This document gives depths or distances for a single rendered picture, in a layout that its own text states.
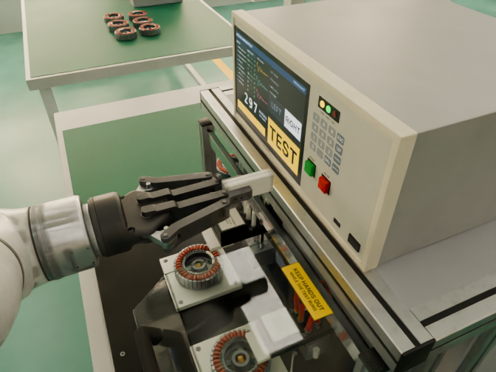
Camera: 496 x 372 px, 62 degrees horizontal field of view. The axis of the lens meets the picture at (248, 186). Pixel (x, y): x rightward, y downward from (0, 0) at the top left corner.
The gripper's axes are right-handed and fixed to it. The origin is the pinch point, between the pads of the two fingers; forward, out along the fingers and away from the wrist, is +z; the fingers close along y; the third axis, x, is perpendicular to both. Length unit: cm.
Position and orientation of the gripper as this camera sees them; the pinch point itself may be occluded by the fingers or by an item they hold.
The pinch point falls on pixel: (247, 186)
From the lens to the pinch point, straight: 55.9
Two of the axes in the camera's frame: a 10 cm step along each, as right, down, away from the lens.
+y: 4.0, 5.8, -7.1
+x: 0.0, -7.7, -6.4
